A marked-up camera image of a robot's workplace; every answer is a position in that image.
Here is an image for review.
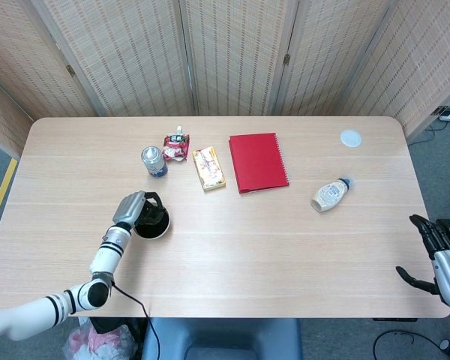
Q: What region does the red spiral notebook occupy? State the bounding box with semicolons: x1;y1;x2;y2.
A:
227;132;290;195

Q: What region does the black floor cable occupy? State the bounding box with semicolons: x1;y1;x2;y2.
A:
373;329;447;360

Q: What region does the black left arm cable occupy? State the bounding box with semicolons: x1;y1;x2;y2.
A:
112;283;161;360

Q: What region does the left silver and black robot hand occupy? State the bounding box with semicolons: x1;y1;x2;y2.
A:
112;190;165;228

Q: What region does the silver and blue drink can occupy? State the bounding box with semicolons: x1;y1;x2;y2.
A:
140;145;170;179

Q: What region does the red and white snack pouch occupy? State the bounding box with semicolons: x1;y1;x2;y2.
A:
162;125;191;163

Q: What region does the white squeeze bottle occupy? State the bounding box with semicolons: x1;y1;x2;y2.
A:
310;175;356;214

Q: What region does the woven bamboo folding screen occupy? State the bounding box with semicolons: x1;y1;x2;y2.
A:
0;0;450;161

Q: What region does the yellow curry box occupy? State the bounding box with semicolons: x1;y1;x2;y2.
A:
192;145;227;194

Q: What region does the white bowl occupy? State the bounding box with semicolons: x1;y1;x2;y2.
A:
133;204;172;241

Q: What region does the white round table grommet cap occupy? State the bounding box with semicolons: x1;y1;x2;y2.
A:
340;129;363;149

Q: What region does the yellow floor tape strip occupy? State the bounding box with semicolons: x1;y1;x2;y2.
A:
0;157;19;245

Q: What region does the pink and clear plastic bag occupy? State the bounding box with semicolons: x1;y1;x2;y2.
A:
62;316;138;360

